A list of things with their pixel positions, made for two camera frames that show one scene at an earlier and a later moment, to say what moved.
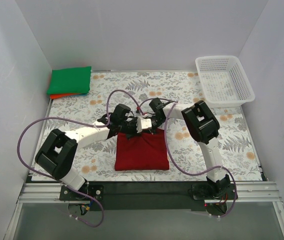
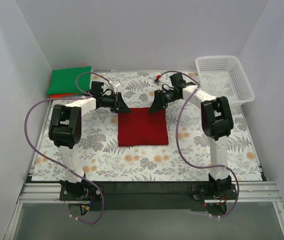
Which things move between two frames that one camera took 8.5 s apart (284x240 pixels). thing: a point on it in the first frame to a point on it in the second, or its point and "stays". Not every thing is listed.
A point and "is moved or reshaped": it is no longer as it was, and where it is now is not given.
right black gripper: [153, 122] to [161, 99]
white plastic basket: [224, 81] stays
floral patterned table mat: [152, 126] stays
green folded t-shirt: [71, 80] stays
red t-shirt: [144, 151] is moved or reshaped
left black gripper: [131, 125] to [116, 102]
